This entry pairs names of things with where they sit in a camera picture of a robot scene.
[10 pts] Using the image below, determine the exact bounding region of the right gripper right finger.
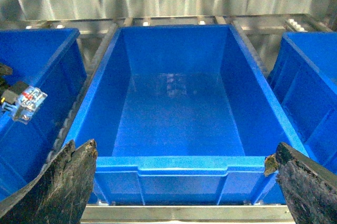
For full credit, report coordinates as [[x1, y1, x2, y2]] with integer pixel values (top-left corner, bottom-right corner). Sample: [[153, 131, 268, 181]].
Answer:
[[264, 142, 336, 223]]

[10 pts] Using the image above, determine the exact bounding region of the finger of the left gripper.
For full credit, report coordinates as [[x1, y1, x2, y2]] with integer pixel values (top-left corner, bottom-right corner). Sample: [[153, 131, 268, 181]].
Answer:
[[0, 63, 13, 77]]

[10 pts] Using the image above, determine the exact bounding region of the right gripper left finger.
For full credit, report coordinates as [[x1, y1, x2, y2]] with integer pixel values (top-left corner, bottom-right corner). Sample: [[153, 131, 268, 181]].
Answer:
[[1, 139, 97, 223]]

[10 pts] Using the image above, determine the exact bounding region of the yellow button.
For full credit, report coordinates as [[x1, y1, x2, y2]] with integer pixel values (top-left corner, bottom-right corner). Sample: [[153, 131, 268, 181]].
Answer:
[[1, 77, 48, 125]]

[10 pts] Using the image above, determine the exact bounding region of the blue source bin with buttons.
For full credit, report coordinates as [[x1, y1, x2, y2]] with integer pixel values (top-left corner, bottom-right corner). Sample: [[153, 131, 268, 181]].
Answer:
[[0, 28, 87, 200]]

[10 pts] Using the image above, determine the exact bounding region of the blue far right bin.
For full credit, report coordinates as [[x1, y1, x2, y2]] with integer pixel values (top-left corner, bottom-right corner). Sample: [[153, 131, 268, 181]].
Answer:
[[267, 32, 336, 173]]

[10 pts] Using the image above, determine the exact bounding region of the blue empty middle bin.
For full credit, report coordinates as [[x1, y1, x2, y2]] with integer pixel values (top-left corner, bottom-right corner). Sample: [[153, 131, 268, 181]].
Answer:
[[67, 25, 304, 205]]

